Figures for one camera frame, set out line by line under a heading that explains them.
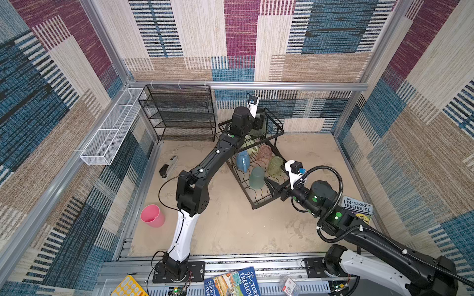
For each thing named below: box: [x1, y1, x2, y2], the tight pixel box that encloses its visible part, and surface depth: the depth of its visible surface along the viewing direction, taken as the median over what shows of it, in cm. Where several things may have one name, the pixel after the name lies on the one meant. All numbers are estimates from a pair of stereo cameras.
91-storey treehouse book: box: [203, 266, 262, 296], surface depth 70 cm
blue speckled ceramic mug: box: [235, 149, 251, 174], surface depth 97 cm
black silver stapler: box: [159, 155, 178, 180], surface depth 104 cm
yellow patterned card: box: [110, 275, 149, 296], surface depth 71 cm
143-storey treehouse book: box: [341, 196, 373, 225], surface depth 89 cm
